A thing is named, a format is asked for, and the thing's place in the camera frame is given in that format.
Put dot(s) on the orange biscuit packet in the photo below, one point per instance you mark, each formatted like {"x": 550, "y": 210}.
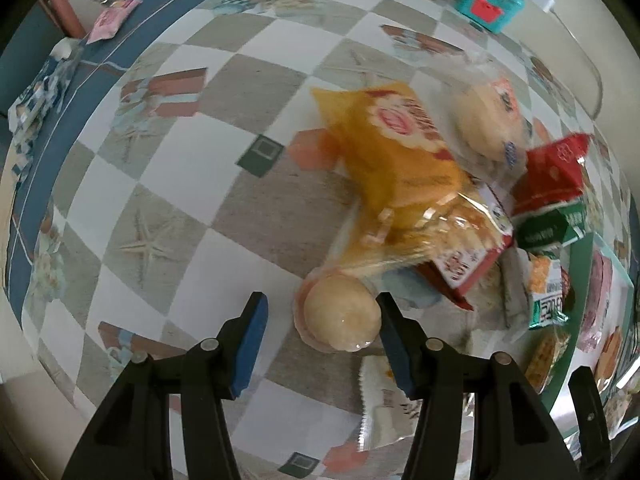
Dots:
{"x": 607, "y": 362}

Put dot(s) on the small pink sachet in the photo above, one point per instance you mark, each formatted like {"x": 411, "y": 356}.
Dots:
{"x": 111, "y": 19}

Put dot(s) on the green white cracker packet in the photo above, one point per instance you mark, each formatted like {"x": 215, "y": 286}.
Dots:
{"x": 533, "y": 288}

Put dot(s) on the patterned checkered tablecloth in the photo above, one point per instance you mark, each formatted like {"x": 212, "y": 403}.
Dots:
{"x": 189, "y": 166}

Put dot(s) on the round cookie clear packet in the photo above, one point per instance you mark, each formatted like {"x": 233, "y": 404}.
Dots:
{"x": 551, "y": 348}

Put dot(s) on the pink snack bag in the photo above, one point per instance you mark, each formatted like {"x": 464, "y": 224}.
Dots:
{"x": 600, "y": 282}

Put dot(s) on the red white snack box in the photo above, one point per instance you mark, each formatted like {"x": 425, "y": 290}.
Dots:
{"x": 457, "y": 269}

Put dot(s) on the green mung biscuit pack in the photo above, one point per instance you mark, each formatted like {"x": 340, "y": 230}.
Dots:
{"x": 552, "y": 226}

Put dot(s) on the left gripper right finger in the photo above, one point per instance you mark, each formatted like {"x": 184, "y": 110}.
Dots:
{"x": 514, "y": 436}

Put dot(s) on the teal shallow tray box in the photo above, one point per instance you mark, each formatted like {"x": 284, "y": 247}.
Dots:
{"x": 556, "y": 396}

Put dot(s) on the white chinese-text snack bag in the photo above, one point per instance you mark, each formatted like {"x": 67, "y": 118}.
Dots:
{"x": 388, "y": 415}

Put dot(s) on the bun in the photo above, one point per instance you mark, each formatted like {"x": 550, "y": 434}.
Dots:
{"x": 488, "y": 127}

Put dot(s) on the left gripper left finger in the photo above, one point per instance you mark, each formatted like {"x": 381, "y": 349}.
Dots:
{"x": 128, "y": 435}

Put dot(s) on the yellow soft bread bag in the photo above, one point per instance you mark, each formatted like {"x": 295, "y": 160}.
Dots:
{"x": 409, "y": 185}

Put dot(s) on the cream jelly cup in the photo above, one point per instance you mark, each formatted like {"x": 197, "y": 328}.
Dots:
{"x": 336, "y": 312}

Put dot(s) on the crumpled blue white wrapper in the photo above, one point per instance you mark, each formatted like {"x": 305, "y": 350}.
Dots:
{"x": 46, "y": 92}

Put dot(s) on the teal cube toy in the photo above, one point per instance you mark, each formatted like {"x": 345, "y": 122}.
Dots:
{"x": 492, "y": 15}

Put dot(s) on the red foil snack bag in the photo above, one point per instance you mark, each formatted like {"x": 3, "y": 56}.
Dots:
{"x": 553, "y": 174}

